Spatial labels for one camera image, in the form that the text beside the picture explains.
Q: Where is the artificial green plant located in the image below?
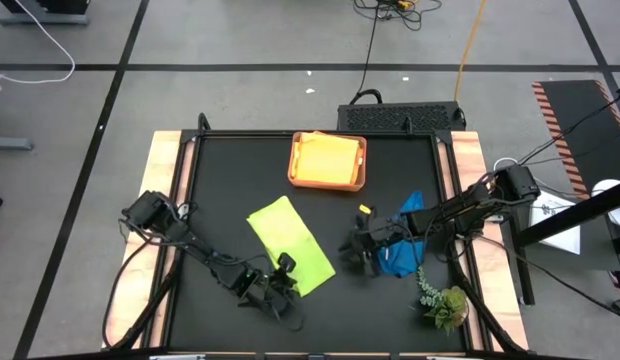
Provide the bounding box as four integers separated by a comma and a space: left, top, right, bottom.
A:
417, 263, 470, 335

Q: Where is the gray floor bar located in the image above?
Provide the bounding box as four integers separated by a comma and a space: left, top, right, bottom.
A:
0, 137, 35, 151

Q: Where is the blue microfiber towel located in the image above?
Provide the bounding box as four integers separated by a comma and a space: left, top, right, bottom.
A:
377, 190, 427, 279

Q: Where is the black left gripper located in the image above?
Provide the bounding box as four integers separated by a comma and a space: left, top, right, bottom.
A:
238, 252, 305, 322

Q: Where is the white round object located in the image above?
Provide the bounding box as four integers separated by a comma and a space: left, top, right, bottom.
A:
591, 178, 620, 226

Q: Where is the yellow power cable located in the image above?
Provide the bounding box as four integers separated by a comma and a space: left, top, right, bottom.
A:
453, 0, 487, 104

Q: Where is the green microfiber towel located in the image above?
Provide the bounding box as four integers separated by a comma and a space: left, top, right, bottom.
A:
246, 195, 337, 298

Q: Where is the black mat with striped edges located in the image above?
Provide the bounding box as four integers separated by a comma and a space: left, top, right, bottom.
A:
532, 79, 620, 199

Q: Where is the tan cardboard box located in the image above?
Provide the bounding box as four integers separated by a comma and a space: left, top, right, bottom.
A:
286, 131, 367, 193

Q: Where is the black hanging cable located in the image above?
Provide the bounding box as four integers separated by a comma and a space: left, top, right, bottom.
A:
356, 0, 384, 105

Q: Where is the black metal beam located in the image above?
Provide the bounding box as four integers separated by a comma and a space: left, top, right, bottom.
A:
514, 192, 620, 249

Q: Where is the orange microfiber towel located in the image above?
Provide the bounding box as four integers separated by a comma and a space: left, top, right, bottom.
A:
295, 130, 363, 185

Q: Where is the white cable loop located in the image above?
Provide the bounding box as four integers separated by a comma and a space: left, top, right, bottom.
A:
492, 157, 521, 176

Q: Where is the black cable bundle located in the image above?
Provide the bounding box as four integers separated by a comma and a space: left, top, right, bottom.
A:
353, 0, 441, 31

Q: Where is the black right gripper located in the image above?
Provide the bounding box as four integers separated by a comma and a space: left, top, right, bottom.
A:
338, 212, 410, 275

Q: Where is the black metal table frame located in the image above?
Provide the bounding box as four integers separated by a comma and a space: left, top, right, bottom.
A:
149, 112, 491, 360

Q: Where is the white paper sheet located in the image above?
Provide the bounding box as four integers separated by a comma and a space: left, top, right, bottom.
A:
528, 189, 581, 255

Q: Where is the black computer case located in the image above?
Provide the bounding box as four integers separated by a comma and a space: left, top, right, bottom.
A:
337, 101, 466, 134

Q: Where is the gray furniture foot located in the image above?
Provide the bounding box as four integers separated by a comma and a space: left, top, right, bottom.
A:
0, 0, 91, 27

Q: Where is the thick black cable hose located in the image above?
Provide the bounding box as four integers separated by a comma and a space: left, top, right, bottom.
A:
447, 249, 529, 355
120, 249, 186, 351

